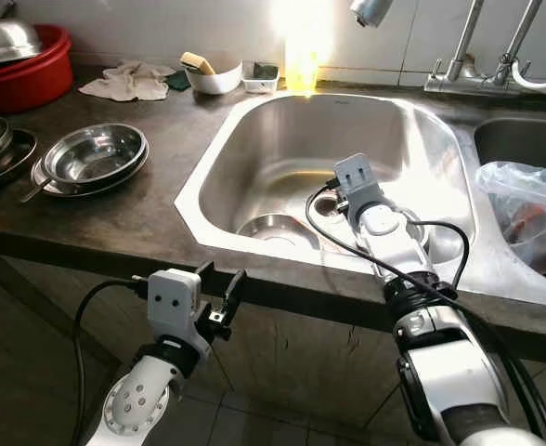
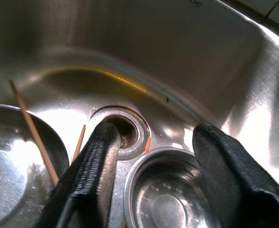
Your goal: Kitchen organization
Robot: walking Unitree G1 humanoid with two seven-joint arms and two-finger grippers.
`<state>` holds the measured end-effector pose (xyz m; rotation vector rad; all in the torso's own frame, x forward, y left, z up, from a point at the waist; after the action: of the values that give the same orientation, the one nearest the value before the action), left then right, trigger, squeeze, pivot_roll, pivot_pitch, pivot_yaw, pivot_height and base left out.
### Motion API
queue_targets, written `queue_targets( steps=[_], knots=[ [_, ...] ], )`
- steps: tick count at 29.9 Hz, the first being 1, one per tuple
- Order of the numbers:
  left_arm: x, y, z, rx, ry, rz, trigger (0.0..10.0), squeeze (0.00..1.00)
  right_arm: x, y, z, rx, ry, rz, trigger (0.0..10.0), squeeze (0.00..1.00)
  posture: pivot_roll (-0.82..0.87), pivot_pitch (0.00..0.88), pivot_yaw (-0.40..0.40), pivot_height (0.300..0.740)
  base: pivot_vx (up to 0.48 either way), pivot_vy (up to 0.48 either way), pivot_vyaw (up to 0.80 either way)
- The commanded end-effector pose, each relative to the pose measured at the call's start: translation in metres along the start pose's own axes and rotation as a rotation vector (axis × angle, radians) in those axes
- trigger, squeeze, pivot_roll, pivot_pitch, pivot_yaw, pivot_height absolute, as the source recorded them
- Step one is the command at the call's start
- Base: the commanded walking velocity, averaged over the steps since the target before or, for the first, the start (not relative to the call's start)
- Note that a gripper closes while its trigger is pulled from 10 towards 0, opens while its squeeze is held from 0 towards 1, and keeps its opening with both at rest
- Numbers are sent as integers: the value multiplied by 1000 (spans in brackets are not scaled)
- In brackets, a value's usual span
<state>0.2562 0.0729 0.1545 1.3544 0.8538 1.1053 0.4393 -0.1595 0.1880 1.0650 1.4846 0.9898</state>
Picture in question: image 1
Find crumpled white cloth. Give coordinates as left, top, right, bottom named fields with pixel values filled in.
left=79, top=60, right=173, bottom=103

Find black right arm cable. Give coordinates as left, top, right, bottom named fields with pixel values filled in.
left=305, top=179, right=546, bottom=446

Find domed steel lid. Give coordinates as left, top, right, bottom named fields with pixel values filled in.
left=0, top=18, right=45, bottom=67

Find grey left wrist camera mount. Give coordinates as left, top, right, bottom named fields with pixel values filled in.
left=144, top=269, right=202, bottom=350

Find chrome faucet spout head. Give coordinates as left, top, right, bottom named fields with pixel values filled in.
left=349, top=0, right=396, bottom=30

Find chrome sink faucet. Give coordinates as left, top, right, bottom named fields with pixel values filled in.
left=422, top=0, right=546, bottom=99

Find dark green scrub pad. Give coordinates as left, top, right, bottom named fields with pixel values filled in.
left=163, top=70, right=192, bottom=93

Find white ceramic bowl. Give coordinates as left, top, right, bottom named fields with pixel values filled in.
left=185, top=61, right=244, bottom=97

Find small white soap dish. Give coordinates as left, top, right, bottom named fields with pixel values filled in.
left=241, top=63, right=280, bottom=95

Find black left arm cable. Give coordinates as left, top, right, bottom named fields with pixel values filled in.
left=70, top=278, right=150, bottom=446

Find white faucet hose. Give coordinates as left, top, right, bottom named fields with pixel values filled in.
left=509, top=62, right=546, bottom=95

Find red plastic basin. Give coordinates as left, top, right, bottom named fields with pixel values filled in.
left=0, top=24, right=74, bottom=115

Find clear plastic bag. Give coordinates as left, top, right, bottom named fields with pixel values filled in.
left=474, top=160, right=546, bottom=281

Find stainless steel sink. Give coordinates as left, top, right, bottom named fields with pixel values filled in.
left=173, top=90, right=546, bottom=309

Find steel spoon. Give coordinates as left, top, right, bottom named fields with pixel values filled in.
left=19, top=176, right=54, bottom=204

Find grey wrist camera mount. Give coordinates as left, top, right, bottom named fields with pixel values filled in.
left=144, top=269, right=202, bottom=350
left=331, top=152, right=388, bottom=220

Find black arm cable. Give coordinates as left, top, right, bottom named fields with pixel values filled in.
left=305, top=179, right=546, bottom=446
left=70, top=278, right=150, bottom=446

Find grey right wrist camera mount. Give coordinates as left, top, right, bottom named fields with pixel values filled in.
left=331, top=152, right=388, bottom=220

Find yellow dish sponge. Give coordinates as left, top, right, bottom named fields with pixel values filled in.
left=180, top=51, right=217, bottom=76

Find green scrubber on dish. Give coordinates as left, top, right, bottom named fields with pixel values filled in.
left=246, top=60, right=279, bottom=82

